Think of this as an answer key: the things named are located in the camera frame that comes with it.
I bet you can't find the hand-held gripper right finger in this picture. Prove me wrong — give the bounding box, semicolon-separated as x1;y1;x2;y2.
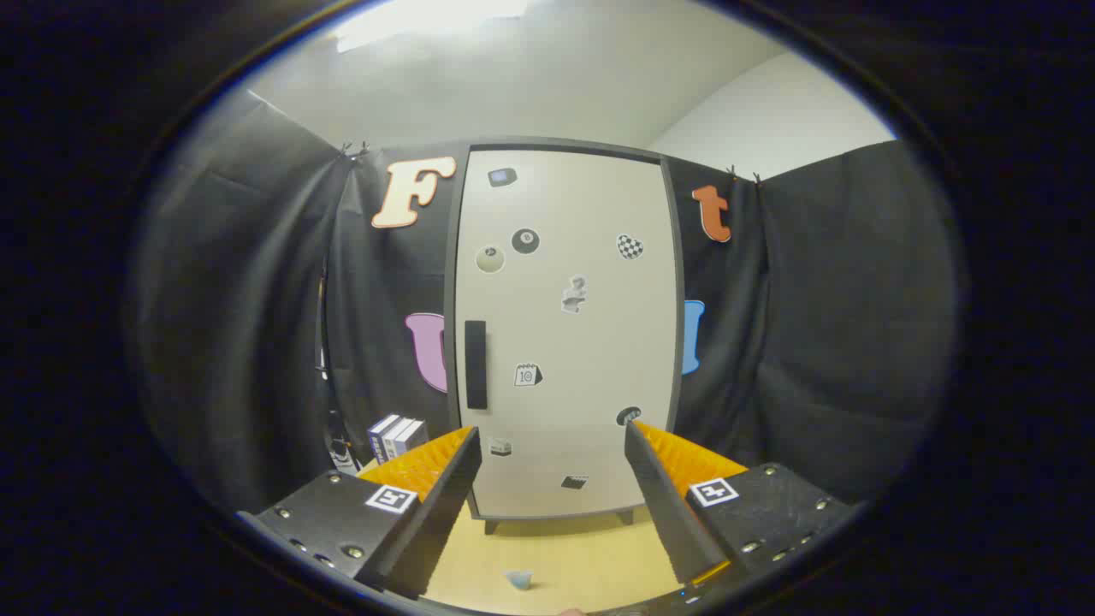
623;419;859;587

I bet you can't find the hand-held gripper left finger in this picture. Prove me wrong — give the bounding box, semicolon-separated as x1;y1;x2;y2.
238;425;482;600

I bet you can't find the black door handle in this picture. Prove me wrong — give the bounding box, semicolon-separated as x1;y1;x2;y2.
465;321;488;410

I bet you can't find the grey cabinet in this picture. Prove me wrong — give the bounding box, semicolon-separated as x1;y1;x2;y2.
443;137;685;536

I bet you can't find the black backdrop cloth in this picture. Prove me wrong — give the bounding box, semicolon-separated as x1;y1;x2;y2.
128;90;959;514

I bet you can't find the dangling black white strap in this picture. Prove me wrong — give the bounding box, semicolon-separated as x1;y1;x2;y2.
317;257;362;477

